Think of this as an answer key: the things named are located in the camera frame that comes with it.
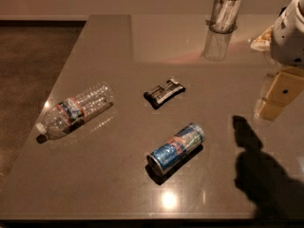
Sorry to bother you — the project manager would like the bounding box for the black snack bar wrapper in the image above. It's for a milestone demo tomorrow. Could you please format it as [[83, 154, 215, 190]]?
[[143, 78, 186, 109]]

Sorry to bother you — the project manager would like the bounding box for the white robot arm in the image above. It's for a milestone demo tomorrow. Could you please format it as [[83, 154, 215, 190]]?
[[251, 0, 304, 121]]

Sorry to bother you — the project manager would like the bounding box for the blue silver redbull can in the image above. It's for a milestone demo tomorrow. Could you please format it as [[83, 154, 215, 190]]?
[[146, 123, 205, 177]]

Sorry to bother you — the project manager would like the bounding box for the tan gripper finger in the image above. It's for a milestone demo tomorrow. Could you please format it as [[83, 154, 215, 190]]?
[[256, 99, 284, 122]]

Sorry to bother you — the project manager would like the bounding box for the clear plastic water bottle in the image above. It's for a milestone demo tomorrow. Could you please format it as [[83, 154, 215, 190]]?
[[36, 82, 114, 143]]

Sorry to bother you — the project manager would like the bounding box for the snack bag behind arm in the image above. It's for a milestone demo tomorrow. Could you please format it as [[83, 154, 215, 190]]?
[[251, 26, 274, 52]]

